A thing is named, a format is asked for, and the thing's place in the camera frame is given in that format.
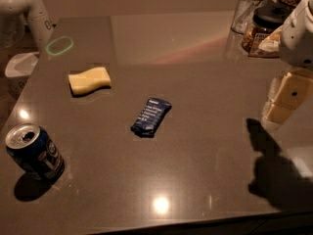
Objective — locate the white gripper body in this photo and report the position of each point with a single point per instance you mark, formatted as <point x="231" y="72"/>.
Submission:
<point x="297" y="42"/>

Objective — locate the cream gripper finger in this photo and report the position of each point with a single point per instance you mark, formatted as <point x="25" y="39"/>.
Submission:
<point x="274" y="88"/>
<point x="296" y="87"/>

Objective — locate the blue rxbar wrapper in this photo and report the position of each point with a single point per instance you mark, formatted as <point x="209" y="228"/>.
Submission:
<point x="150" y="118"/>

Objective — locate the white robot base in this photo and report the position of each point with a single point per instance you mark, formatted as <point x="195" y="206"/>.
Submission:
<point x="14" y="14"/>

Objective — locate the yellow sponge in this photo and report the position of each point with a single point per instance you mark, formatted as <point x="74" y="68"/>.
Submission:
<point x="89" y="80"/>

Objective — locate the glass jar with black lid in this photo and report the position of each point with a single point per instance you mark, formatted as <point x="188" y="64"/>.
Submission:
<point x="261" y="38"/>

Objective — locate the clear glass cup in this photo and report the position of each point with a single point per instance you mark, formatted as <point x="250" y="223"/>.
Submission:
<point x="243" y="13"/>

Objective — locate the blue soda can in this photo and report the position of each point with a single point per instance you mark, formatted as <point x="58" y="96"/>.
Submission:
<point x="31" y="147"/>

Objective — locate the white bin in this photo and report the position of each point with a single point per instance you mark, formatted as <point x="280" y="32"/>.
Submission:
<point x="19" y="69"/>

